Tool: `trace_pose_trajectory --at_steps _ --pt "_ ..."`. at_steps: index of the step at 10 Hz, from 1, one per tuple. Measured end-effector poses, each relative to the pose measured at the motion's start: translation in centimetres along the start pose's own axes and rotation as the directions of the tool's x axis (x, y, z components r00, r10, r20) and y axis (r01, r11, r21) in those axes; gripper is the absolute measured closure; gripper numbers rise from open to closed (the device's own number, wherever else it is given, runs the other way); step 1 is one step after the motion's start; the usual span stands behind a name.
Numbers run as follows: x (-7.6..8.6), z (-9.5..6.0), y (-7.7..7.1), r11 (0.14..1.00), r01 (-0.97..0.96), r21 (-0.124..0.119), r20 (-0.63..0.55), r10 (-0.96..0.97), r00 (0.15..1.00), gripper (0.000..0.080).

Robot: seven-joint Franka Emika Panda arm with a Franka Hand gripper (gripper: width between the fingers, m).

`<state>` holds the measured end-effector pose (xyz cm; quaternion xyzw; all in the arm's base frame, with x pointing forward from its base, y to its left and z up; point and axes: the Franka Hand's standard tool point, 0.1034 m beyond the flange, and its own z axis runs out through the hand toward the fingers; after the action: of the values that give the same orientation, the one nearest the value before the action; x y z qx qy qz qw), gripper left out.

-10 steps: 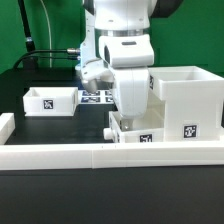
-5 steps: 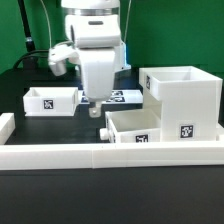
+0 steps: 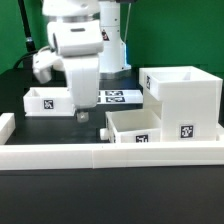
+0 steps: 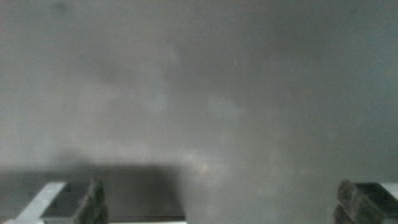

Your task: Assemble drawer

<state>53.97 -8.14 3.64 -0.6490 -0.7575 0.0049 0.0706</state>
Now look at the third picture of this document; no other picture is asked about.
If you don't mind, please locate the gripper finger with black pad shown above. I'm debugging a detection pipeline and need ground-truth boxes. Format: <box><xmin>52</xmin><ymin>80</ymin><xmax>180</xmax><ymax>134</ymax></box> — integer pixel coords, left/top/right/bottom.
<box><xmin>76</xmin><ymin>109</ymin><xmax>89</xmax><ymax>123</ymax></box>

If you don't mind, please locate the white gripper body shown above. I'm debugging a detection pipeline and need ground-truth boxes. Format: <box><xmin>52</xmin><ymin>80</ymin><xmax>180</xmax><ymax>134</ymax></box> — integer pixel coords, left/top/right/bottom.
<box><xmin>33</xmin><ymin>21</ymin><xmax>103</xmax><ymax>109</ymax></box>

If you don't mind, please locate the white drawer box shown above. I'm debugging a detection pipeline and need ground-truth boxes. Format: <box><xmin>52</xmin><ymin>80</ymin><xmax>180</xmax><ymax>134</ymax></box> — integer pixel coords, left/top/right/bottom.
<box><xmin>23</xmin><ymin>87</ymin><xmax>75</xmax><ymax>117</ymax></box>
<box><xmin>100</xmin><ymin>109</ymin><xmax>161</xmax><ymax>143</ymax></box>

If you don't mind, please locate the white drawer cabinet frame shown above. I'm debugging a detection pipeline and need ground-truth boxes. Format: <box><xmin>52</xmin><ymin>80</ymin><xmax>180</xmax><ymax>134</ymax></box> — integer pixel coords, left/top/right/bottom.
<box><xmin>139</xmin><ymin>66</ymin><xmax>223</xmax><ymax>142</ymax></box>

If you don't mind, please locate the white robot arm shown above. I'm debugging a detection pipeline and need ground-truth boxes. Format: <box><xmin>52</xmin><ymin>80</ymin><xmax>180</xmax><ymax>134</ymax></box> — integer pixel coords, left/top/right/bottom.
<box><xmin>33</xmin><ymin>0</ymin><xmax>125</xmax><ymax>120</ymax></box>

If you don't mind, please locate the black pole with clamp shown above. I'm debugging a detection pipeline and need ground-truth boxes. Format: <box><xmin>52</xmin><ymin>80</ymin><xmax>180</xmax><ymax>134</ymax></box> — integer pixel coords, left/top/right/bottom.
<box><xmin>17</xmin><ymin>0</ymin><xmax>39</xmax><ymax>70</ymax></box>

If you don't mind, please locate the white fiducial marker sheet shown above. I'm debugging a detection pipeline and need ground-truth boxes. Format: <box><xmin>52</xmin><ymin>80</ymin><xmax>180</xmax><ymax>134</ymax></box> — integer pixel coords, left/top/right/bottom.
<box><xmin>98</xmin><ymin>90</ymin><xmax>143</xmax><ymax>104</ymax></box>

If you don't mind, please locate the white U-shaped border fence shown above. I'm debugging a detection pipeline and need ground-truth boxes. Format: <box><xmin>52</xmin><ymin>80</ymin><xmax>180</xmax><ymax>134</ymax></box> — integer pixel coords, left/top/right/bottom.
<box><xmin>0</xmin><ymin>113</ymin><xmax>224</xmax><ymax>170</ymax></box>

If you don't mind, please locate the black cable into robot base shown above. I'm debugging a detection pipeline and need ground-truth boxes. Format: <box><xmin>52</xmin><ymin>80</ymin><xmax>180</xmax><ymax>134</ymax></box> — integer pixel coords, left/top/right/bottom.
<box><xmin>13</xmin><ymin>49</ymin><xmax>44</xmax><ymax>70</ymax></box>

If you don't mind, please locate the white cable on wall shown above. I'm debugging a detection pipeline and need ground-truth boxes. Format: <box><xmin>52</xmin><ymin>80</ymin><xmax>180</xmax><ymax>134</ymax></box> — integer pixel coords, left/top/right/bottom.
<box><xmin>123</xmin><ymin>0</ymin><xmax>132</xmax><ymax>44</ymax></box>

